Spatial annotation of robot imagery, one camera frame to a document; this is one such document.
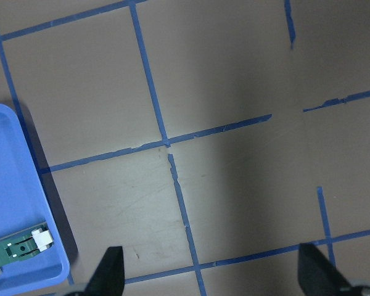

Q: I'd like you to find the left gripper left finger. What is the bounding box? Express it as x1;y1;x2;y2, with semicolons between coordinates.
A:
83;246;125;296

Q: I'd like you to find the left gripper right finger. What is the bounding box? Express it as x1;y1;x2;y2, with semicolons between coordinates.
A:
297;243;353;296

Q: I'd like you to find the green terminal block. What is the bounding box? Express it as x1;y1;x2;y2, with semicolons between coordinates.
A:
0;222;54;268

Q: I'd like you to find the blue plastic tray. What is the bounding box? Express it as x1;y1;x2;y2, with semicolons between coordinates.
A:
0;104;70;295

